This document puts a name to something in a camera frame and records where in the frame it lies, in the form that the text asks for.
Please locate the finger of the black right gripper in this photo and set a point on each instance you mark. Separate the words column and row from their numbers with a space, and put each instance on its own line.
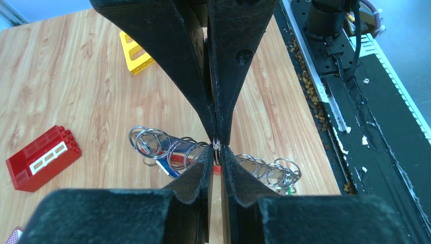
column 170, row 32
column 235, row 32

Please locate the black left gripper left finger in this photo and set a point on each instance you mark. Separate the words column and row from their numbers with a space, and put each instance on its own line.
column 176, row 213

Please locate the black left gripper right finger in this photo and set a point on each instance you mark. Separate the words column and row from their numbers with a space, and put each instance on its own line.
column 253, row 213

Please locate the blue key tag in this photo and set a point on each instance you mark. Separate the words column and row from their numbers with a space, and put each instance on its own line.
column 165, row 166

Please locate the yellow toy piece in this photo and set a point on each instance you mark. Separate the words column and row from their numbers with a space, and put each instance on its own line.
column 137, row 59

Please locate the red toy brick block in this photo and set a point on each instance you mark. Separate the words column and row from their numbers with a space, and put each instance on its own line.
column 44, row 158

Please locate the playing card box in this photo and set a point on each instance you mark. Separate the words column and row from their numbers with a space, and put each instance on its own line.
column 15, row 236

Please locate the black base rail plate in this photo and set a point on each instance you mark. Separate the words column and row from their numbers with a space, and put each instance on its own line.
column 379, row 145

